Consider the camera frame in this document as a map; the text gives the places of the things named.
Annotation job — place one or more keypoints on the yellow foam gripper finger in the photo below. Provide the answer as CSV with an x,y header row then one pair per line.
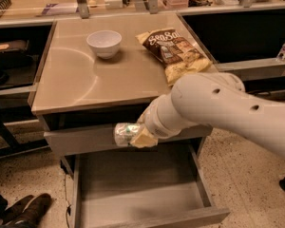
x,y
141,119
144,139

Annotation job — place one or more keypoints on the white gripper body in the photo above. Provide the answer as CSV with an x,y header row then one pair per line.
x,y
154,123

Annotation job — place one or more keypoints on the silver green 7up can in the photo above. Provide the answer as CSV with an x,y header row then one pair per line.
x,y
124,133

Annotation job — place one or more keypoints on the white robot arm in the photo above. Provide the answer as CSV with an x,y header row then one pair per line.
x,y
218,100

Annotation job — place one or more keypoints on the open middle drawer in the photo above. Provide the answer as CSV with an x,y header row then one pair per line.
x,y
160,187

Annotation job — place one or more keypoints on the grey drawer cabinet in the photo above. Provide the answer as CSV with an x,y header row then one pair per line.
x,y
75,88

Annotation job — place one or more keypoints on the closed top drawer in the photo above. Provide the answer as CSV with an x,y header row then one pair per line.
x,y
96,138

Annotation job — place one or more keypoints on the brown yellow chip bag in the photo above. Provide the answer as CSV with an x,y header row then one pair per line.
x,y
177,55

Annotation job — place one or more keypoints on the white ceramic bowl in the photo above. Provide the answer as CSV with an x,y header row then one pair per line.
x,y
104,43

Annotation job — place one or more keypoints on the black metal stand leg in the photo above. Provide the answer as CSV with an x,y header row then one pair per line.
x,y
13,147

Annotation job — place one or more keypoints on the dark brown right shoe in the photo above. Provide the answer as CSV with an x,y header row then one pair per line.
x,y
33,213

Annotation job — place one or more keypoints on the dark brown shoe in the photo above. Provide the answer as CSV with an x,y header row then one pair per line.
x,y
15,210
33,213

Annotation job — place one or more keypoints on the dark brown left shoe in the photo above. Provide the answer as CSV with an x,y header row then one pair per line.
x,y
15,210

